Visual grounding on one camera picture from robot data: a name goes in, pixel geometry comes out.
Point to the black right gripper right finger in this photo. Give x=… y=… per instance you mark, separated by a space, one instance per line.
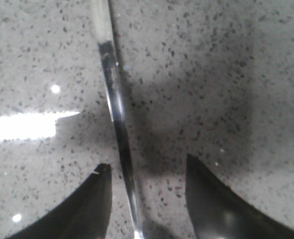
x=216 y=212

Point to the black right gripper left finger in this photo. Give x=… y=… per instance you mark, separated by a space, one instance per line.
x=85 y=214

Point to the stainless steel knife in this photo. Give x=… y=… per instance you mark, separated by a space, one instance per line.
x=103 y=31

